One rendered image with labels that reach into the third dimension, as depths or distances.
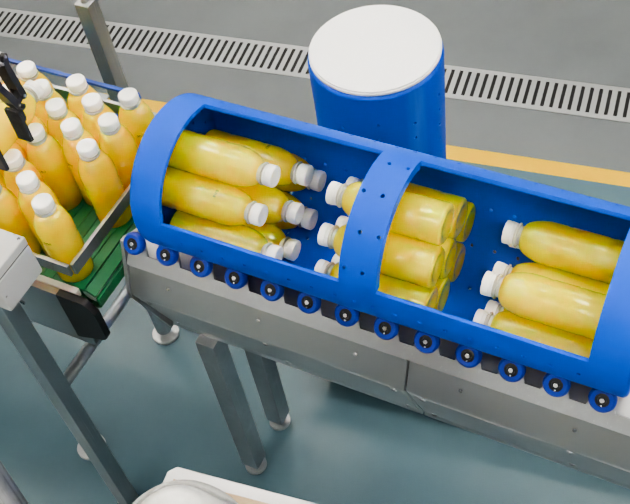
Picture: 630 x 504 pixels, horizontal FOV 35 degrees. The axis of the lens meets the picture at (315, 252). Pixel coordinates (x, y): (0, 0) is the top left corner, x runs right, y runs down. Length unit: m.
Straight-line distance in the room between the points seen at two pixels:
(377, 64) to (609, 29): 1.82
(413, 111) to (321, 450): 1.04
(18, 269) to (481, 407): 0.85
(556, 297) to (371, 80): 0.69
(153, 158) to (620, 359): 0.82
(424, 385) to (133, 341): 1.40
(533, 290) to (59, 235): 0.87
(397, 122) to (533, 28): 1.75
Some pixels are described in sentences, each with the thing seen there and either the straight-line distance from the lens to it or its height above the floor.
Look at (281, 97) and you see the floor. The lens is 3.55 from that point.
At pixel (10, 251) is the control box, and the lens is 1.81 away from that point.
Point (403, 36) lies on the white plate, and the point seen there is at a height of 1.04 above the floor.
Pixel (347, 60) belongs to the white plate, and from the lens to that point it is 2.07.
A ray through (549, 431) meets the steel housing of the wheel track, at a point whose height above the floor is 0.86.
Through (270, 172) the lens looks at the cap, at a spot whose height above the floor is 1.18.
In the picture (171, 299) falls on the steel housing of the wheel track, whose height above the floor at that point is 0.86.
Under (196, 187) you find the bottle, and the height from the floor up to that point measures 1.14.
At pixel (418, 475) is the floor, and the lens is 2.64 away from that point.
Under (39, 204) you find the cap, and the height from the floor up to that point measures 1.11.
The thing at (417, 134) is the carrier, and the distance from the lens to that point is 2.10.
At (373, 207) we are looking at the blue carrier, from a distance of 1.54.
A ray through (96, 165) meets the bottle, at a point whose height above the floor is 1.07.
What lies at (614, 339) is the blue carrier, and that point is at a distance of 1.47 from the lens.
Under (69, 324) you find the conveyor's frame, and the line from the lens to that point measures 2.08.
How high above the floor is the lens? 2.39
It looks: 51 degrees down
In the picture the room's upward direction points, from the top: 11 degrees counter-clockwise
